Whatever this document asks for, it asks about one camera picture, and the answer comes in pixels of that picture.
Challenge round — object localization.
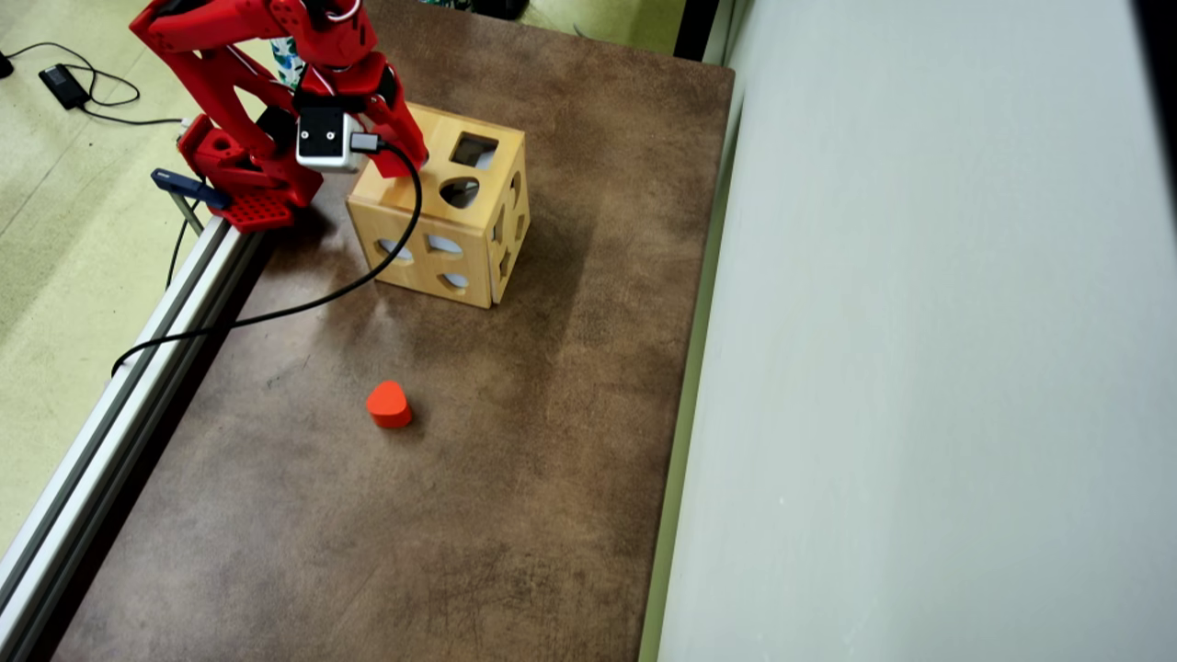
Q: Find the orange heart-shaped block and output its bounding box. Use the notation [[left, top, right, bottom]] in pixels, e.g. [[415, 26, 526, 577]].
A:
[[366, 380, 413, 429]]

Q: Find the blue table clamp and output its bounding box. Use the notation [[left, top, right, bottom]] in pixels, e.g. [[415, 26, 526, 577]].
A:
[[151, 167, 231, 235]]

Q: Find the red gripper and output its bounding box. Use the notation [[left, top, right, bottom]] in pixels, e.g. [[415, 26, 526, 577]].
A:
[[299, 55, 431, 177]]

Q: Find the wooden shape sorter box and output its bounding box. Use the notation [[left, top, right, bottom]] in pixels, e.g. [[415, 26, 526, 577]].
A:
[[346, 99, 531, 310]]

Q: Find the black power adapter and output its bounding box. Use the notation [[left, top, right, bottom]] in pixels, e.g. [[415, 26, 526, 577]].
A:
[[39, 63, 88, 111]]

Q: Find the floral patterned cloth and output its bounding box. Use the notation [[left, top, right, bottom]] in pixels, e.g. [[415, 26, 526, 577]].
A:
[[269, 35, 309, 90]]

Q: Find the thick black camera cable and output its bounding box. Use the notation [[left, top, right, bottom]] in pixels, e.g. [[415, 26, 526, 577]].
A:
[[110, 131, 424, 378]]

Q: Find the aluminium profile rail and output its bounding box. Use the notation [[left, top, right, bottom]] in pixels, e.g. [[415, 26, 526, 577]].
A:
[[0, 213, 268, 662]]

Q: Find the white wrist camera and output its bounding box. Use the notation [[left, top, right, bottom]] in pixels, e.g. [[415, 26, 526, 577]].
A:
[[294, 104, 367, 174]]

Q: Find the black vertical post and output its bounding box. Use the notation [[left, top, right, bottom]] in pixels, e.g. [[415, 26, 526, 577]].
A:
[[674, 0, 720, 63]]

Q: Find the thin black adapter cable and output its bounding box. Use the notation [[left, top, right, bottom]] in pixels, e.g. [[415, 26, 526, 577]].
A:
[[5, 41, 185, 127]]

